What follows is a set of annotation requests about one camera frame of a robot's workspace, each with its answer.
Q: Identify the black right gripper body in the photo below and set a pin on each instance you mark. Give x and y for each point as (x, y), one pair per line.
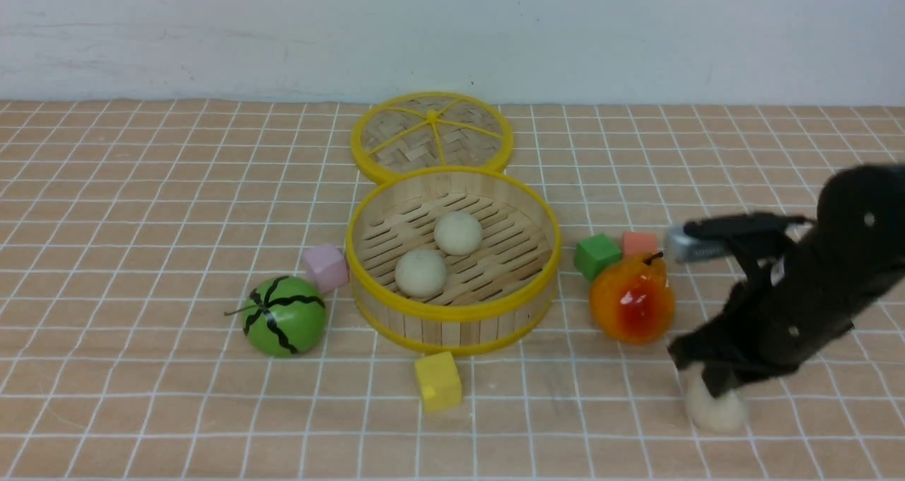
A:
(850, 257)

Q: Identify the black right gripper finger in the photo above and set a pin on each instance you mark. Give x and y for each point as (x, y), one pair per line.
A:
(707, 344)
(722, 376)

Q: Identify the cream steamed bun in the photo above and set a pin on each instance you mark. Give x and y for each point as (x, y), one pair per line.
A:
(458, 233)
(421, 274)
(721, 415)

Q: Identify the bamboo steamer tray yellow rim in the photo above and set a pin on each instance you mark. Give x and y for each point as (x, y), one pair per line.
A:
(492, 297)

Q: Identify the bamboo steamer lid yellow rim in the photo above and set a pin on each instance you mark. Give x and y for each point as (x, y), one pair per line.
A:
(426, 129)

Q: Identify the orange toy pear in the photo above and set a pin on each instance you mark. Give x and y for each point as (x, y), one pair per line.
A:
(632, 301)

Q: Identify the salmon foam cube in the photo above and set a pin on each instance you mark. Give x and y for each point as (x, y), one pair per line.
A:
(633, 242)

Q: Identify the green foam cube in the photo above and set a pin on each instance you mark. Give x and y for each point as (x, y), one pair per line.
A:
(594, 254)

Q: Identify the yellow foam cube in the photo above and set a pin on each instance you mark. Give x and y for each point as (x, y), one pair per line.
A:
(439, 382)

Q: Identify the pink foam cube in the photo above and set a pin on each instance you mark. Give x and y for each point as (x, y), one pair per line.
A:
(326, 267)

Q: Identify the green toy watermelon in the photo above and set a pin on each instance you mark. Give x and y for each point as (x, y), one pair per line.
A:
(284, 316)

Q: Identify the checkered beige tablecloth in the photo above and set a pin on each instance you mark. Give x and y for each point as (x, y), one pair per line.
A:
(128, 228)

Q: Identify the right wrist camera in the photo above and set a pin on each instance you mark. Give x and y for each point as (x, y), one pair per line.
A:
(755, 235)

